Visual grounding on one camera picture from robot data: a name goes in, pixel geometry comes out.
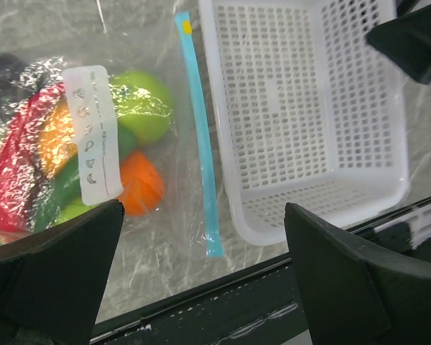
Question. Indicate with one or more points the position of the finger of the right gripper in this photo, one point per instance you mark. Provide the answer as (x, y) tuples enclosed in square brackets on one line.
[(406, 41)]

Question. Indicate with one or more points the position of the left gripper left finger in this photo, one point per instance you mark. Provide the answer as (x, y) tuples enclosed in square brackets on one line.
[(53, 281)]

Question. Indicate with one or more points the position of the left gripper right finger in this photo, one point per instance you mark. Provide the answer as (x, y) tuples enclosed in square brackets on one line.
[(354, 291)]

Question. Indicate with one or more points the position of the light green wrinkled fruit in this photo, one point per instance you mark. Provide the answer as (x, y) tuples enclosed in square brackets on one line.
[(72, 210)]

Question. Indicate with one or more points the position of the green chili pepper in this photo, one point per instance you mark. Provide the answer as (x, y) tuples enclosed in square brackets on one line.
[(54, 195)]

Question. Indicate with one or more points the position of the orange fruit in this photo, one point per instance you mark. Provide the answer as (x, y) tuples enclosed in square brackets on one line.
[(143, 185)]

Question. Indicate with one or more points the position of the yellow mango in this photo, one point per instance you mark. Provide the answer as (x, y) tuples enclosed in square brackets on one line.
[(55, 145)]

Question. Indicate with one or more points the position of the clear zip bag blue zipper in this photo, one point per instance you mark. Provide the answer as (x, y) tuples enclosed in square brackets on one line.
[(111, 115)]

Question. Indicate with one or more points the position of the green apple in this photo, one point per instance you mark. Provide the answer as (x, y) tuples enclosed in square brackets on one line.
[(143, 105)]

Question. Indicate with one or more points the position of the dark brown fruit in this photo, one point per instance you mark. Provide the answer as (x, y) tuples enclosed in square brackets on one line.
[(19, 80)]

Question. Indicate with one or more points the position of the red chili pepper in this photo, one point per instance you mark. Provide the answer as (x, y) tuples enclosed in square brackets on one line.
[(18, 169)]

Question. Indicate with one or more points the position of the white plastic basket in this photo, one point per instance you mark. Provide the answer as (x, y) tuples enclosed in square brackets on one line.
[(306, 112)]

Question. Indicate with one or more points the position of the aluminium rail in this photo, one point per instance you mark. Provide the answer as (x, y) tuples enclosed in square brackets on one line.
[(400, 230)]

